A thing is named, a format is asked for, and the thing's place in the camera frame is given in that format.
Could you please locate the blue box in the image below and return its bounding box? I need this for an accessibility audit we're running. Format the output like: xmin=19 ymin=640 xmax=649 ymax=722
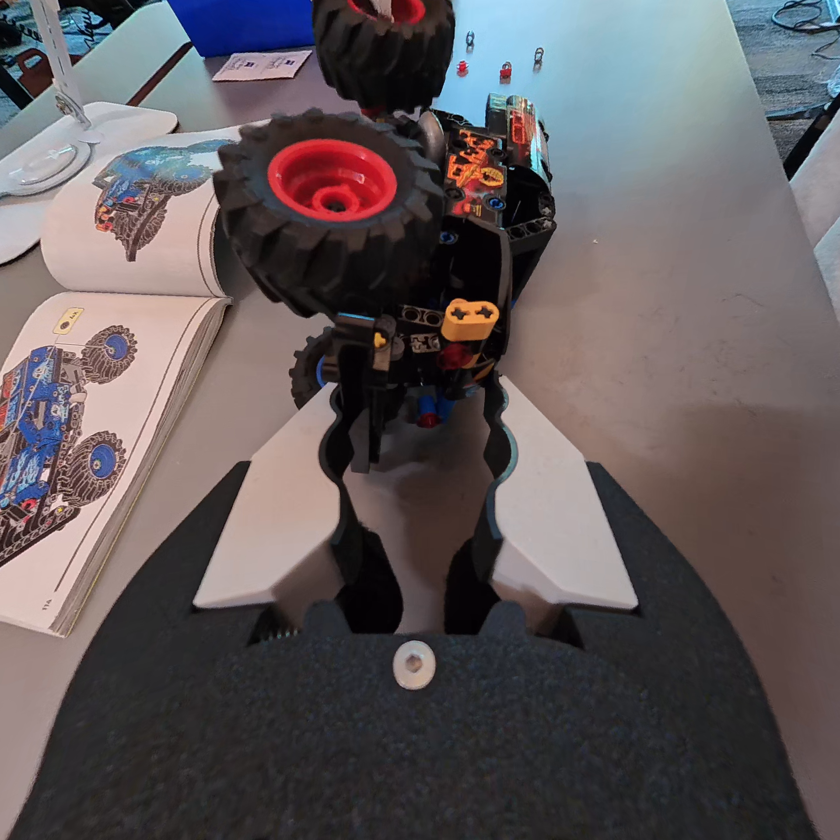
xmin=167 ymin=0 xmax=317 ymax=59

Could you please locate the lego instruction booklet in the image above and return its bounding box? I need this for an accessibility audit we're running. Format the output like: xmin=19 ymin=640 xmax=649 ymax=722
xmin=0 ymin=121 xmax=273 ymax=639

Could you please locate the white flat base plate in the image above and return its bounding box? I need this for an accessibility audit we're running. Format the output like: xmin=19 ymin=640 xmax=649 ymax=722
xmin=0 ymin=100 xmax=179 ymax=265

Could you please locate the black lego wheel red hub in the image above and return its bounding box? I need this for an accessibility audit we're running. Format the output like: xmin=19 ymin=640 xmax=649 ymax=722
xmin=312 ymin=0 xmax=457 ymax=114

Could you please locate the clear plastic stand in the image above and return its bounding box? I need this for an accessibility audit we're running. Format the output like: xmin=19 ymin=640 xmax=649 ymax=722
xmin=0 ymin=0 xmax=107 ymax=196

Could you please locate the black cable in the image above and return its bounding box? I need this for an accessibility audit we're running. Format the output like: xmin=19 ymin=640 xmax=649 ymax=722
xmin=770 ymin=0 xmax=840 ymax=34

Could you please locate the small white paper card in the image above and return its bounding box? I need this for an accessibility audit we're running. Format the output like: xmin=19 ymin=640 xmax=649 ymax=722
xmin=211 ymin=49 xmax=313 ymax=83

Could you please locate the black tripod leg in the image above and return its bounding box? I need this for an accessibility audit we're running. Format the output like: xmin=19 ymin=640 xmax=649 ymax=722
xmin=764 ymin=85 xmax=840 ymax=179

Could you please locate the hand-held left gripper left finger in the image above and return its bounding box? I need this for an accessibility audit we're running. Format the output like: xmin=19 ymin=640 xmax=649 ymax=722
xmin=193 ymin=382 xmax=363 ymax=609

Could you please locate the white cloth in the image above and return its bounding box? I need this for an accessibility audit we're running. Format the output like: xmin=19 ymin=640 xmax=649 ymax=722
xmin=790 ymin=123 xmax=840 ymax=332

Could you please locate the black lego monster truck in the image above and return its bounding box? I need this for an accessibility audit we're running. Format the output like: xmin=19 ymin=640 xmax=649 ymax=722
xmin=213 ymin=92 xmax=559 ymax=475

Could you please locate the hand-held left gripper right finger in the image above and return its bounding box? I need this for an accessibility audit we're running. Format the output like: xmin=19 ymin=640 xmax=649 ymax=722
xmin=467 ymin=374 xmax=639 ymax=610

